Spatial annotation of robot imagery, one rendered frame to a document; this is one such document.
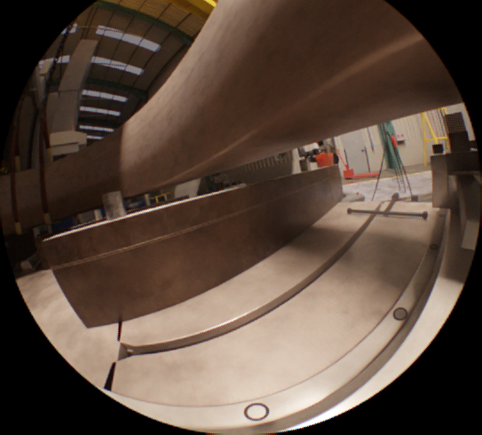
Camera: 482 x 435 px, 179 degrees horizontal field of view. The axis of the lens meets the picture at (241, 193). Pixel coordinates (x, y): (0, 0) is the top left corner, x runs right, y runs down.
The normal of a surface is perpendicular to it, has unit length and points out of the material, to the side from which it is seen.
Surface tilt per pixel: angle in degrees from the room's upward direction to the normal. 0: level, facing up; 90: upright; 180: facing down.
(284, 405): 0
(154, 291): 90
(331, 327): 0
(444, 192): 90
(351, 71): 135
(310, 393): 0
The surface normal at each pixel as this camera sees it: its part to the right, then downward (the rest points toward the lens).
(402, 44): -0.51, 0.85
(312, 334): -0.21, -0.97
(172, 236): 0.57, -0.06
